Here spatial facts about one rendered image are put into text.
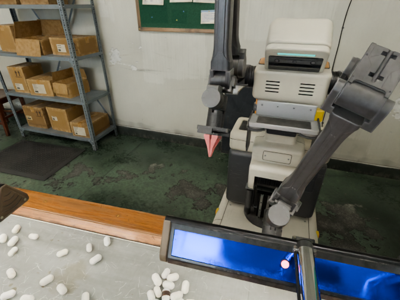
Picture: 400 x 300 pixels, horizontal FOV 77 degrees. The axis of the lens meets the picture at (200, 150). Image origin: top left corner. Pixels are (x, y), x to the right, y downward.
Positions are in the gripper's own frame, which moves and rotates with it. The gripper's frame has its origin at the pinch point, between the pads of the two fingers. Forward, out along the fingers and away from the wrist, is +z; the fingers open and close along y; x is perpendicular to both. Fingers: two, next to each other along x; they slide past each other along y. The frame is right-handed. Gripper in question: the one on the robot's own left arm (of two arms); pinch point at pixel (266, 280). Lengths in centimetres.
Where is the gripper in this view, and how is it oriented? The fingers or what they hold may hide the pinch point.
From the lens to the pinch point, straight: 81.8
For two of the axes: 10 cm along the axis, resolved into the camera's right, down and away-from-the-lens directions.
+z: -2.0, 9.2, -3.4
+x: 1.6, 3.7, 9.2
